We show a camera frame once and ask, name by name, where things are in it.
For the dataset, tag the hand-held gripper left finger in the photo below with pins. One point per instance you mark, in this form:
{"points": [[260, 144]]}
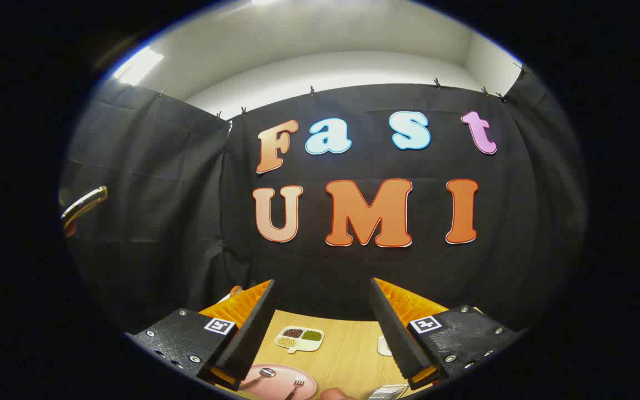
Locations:
{"points": [[253, 328]]}

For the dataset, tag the white square coaster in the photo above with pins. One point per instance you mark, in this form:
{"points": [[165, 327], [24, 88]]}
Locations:
{"points": [[384, 345]]}

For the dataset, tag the toasted bread slice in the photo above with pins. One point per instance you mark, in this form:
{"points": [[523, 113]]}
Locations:
{"points": [[235, 290]]}

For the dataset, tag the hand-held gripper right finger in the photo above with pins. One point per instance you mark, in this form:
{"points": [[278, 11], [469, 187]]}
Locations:
{"points": [[392, 328]]}

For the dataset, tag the white divided dish with beans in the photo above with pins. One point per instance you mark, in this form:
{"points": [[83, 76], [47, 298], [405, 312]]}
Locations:
{"points": [[299, 339]]}

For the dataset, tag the pink round plate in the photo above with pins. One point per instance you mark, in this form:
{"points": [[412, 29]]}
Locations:
{"points": [[275, 386]]}

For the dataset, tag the ceiling light panel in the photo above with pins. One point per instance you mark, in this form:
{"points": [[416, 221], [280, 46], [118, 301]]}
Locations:
{"points": [[138, 65]]}

